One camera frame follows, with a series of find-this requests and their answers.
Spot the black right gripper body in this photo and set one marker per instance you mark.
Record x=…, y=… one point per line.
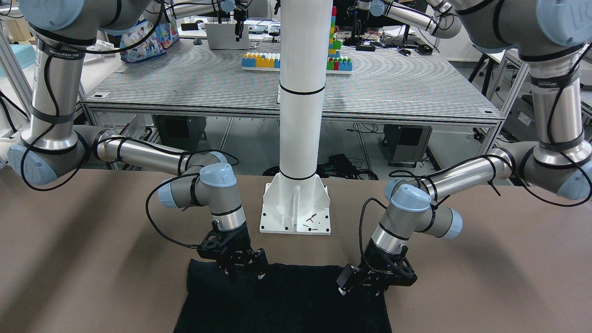
x=238, y=243

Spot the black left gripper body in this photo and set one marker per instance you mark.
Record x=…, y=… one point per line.
x=373, y=260

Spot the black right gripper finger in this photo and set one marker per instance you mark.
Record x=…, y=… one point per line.
x=228, y=266
x=258, y=263

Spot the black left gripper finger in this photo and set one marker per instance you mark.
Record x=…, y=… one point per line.
x=349, y=278

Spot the black printed t-shirt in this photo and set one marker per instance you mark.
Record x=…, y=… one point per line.
x=289, y=299

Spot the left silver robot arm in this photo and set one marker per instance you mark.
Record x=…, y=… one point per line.
x=551, y=37

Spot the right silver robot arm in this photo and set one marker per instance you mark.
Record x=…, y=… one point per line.
x=62, y=135

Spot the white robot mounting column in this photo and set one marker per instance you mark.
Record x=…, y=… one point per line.
x=297, y=201

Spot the striped grey work table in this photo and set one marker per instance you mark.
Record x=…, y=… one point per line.
x=384, y=87

